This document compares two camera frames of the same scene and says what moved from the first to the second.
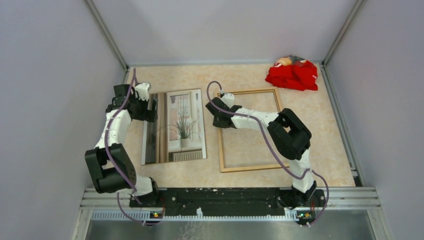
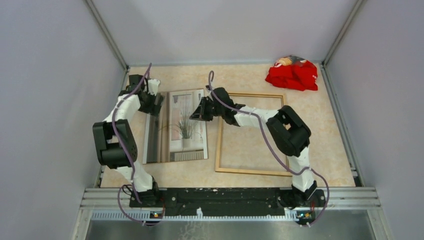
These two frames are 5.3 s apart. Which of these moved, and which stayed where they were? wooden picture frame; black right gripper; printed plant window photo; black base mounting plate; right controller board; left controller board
Moved: black right gripper; wooden picture frame
Stayed: black base mounting plate; printed plant window photo; right controller board; left controller board
